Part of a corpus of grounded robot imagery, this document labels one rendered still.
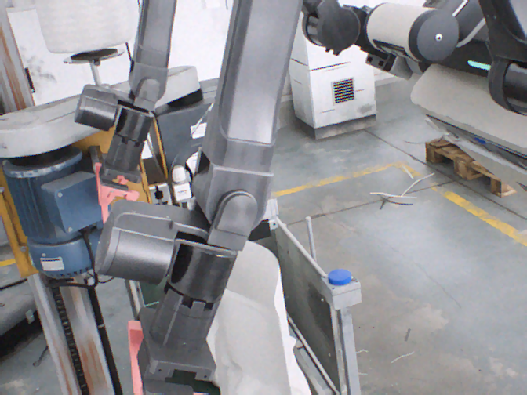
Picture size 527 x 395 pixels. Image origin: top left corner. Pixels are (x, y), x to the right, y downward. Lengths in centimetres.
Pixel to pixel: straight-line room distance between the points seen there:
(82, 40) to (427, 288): 233
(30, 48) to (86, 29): 296
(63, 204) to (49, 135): 13
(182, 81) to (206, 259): 99
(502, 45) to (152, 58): 63
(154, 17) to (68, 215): 41
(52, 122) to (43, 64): 295
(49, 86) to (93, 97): 312
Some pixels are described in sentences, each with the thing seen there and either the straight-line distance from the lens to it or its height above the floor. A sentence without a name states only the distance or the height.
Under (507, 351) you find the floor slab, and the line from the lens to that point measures 290.
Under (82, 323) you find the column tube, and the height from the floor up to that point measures 83.
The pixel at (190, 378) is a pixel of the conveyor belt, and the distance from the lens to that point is 226.
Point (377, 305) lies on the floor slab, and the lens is 317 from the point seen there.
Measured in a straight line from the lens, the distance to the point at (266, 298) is 156.
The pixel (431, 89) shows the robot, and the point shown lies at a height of 140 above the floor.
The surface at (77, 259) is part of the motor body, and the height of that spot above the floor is 113.
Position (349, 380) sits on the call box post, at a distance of 189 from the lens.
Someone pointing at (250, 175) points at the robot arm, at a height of 151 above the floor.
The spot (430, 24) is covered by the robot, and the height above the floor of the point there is 155.
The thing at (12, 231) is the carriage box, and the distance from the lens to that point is 162.
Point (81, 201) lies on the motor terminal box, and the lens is 133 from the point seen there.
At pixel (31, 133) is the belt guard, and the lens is 133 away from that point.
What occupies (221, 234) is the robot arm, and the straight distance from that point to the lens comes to 60.
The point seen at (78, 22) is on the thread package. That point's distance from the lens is 131.
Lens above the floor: 171
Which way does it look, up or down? 22 degrees down
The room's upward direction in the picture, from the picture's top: 9 degrees counter-clockwise
